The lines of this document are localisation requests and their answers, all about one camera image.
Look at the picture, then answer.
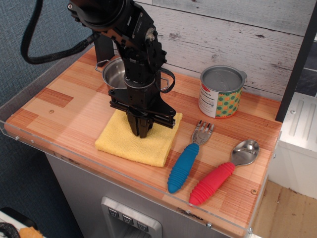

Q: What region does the yellow object at corner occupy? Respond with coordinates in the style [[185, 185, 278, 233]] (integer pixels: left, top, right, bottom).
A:
[[19, 227, 44, 238]]

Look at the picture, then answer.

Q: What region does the yellow cloth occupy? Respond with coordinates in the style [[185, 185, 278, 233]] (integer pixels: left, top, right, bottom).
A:
[[95, 110, 183, 168]]

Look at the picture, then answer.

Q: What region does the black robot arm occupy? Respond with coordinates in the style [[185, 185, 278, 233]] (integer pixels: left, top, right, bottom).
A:
[[68, 0, 176, 138]]

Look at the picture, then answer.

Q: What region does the blue handled fork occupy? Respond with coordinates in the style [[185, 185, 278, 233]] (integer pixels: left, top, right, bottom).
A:
[[167, 121, 214, 193]]

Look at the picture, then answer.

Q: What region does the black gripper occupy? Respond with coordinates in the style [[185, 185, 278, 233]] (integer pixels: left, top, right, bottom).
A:
[[108, 76, 176, 138]]

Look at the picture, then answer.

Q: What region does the silver dispenser button panel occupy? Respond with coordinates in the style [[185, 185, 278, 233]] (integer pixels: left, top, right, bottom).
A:
[[101, 196, 163, 238]]

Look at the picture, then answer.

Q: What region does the black vertical frame post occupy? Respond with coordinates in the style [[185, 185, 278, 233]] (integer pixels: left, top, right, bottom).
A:
[[275, 3, 317, 122]]

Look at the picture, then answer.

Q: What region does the white cabinet at right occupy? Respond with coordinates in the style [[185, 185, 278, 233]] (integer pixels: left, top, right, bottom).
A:
[[268, 92, 317, 198]]

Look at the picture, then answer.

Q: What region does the small steel pot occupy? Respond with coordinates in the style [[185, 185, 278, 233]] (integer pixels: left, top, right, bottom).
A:
[[95, 57, 170, 91]]

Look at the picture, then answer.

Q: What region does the toy food can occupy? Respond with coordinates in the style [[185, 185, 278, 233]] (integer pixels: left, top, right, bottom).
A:
[[198, 65, 247, 119]]

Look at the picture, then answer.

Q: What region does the clear acrylic table guard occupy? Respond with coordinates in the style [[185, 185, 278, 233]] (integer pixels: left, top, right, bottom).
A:
[[0, 49, 281, 238]]

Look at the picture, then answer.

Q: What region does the red handled spoon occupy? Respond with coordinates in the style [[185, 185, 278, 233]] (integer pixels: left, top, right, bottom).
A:
[[189, 139, 260, 206]]

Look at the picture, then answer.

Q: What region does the black braided cable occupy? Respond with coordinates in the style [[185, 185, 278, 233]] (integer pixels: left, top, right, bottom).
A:
[[20, 0, 101, 65]]

